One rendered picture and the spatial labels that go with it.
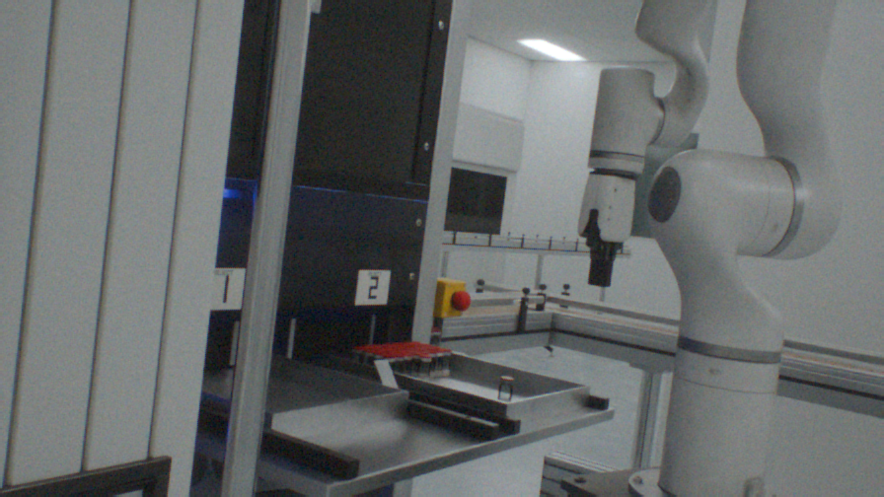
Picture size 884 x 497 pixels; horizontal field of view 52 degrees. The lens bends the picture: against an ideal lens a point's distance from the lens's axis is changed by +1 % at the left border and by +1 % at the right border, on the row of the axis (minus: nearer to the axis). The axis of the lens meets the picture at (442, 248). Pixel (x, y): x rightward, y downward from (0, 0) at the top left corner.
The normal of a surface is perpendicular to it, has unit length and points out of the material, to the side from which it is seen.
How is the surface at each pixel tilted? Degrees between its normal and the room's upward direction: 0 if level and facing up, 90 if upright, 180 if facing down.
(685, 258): 128
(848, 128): 90
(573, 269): 90
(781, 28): 96
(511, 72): 90
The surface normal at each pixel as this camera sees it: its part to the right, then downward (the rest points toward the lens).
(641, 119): 0.48, 0.12
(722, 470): -0.09, 0.04
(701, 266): -0.68, 0.54
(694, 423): -0.71, -0.05
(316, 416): 0.81, 0.13
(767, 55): -0.60, 0.14
